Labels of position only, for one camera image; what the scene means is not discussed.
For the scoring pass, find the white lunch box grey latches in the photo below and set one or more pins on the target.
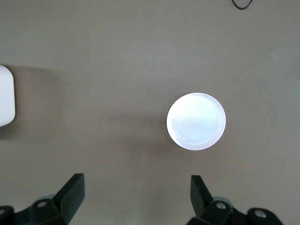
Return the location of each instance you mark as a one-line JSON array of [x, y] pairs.
[[6, 96]]

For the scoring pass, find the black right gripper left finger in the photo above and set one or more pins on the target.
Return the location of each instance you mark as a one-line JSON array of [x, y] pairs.
[[70, 194]]

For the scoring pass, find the pink round plate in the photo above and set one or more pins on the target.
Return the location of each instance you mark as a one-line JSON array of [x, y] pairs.
[[196, 122]]

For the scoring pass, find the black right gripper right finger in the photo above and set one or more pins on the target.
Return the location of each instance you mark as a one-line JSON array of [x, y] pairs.
[[199, 199]]

